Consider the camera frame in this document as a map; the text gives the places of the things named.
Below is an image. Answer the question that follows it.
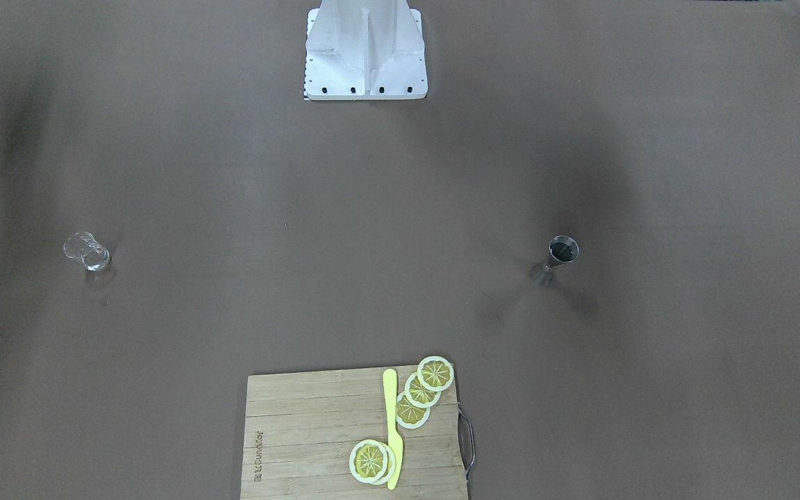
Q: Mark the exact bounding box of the yellow plastic knife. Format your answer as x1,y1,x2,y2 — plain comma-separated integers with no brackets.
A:
382,368,404,490

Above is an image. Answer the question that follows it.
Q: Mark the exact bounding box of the lemon slice outer end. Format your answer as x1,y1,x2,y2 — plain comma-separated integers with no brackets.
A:
417,356,455,392

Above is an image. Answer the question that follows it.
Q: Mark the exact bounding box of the lemon slice middle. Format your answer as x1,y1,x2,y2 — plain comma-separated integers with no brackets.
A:
403,373,442,409

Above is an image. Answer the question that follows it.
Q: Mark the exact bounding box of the lemon slice inner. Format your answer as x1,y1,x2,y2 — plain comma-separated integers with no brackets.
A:
396,393,431,430

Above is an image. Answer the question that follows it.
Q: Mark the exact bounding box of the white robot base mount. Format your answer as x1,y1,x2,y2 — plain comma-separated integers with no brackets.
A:
303,1,428,101

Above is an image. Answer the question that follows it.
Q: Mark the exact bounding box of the lemon slice under pair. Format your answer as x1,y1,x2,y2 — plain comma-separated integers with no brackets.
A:
372,441,397,486

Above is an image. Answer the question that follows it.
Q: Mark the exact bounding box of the clear glass shaker cup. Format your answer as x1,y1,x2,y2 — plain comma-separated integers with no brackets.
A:
62,231,111,272

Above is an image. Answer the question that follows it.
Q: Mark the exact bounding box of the lemon slice top pair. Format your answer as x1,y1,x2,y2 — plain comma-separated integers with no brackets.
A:
347,439,392,485

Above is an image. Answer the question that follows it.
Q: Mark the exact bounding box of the wooden cutting board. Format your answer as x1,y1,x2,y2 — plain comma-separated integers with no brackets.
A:
240,367,470,499

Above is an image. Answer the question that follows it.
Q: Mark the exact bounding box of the steel jigger measuring cup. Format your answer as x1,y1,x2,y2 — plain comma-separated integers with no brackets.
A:
529,235,580,287

